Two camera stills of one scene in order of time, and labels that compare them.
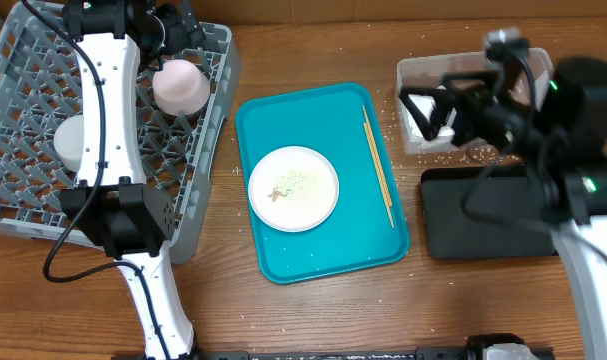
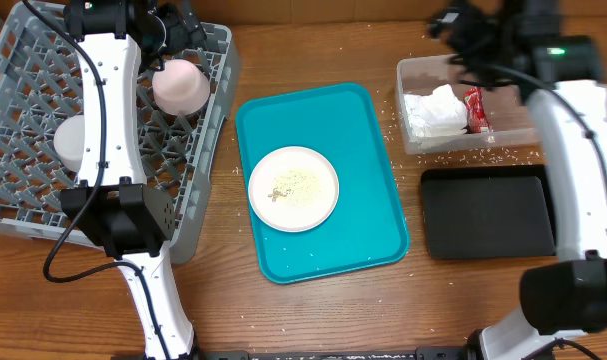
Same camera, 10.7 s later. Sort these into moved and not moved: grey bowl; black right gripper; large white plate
Moved: black right gripper
Not moved: grey bowl; large white plate
